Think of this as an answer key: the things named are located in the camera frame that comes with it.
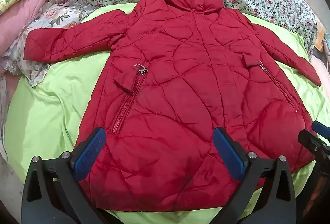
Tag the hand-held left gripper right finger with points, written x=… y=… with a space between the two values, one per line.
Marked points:
x=229 y=153

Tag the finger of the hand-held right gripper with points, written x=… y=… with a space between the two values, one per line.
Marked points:
x=312 y=140

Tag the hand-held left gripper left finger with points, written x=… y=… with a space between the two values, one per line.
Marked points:
x=90 y=148

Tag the light green bedsheet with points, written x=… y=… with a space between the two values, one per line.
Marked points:
x=51 y=113

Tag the pink blanket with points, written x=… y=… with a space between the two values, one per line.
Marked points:
x=20 y=20

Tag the pale large-flower cloth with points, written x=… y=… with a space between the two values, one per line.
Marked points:
x=34 y=69

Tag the orange cloth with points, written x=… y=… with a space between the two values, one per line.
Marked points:
x=319 y=37

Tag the red quilted jacket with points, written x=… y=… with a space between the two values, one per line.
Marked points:
x=180 y=84

